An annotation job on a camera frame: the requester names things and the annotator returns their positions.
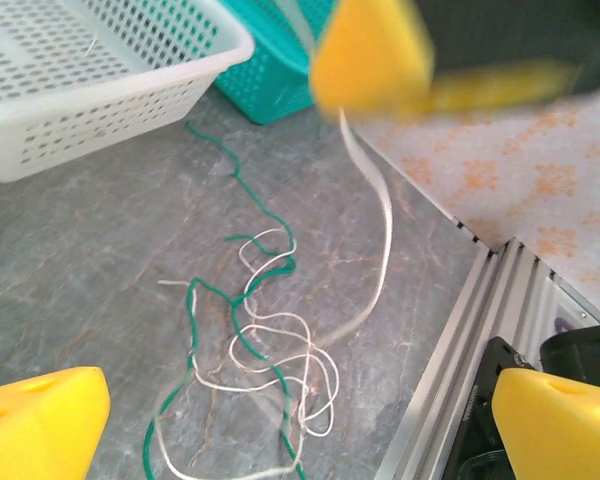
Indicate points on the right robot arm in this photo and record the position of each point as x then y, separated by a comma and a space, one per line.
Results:
585, 350

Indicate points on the aluminium mounting rail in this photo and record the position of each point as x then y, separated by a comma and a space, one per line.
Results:
455, 325

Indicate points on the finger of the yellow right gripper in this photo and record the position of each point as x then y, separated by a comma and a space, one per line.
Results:
500, 87
370, 55

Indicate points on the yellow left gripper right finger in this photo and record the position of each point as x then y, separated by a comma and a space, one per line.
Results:
560, 430

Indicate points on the teal perforated plastic basket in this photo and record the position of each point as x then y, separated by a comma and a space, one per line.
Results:
265, 85

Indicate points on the white perforated plastic basket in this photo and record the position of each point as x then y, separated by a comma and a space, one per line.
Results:
80, 100

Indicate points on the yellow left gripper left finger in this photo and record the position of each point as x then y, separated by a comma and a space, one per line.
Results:
40, 425

